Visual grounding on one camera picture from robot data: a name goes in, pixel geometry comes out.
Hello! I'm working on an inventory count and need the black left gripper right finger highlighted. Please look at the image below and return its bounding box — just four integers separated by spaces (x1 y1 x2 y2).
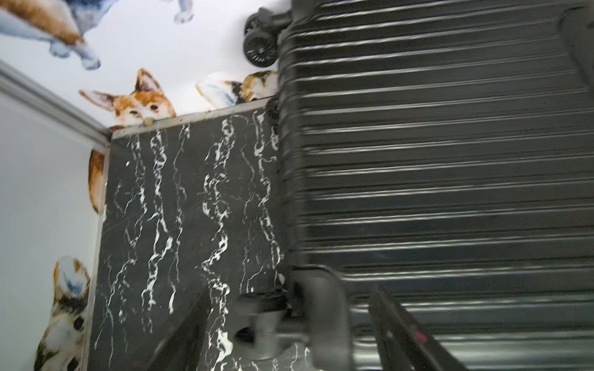
369 287 466 371

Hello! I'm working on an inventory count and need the black hard-shell suitcase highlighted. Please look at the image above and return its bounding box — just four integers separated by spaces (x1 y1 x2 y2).
234 1 593 370

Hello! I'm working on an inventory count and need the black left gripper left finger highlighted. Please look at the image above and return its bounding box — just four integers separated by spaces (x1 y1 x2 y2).
134 287 211 370

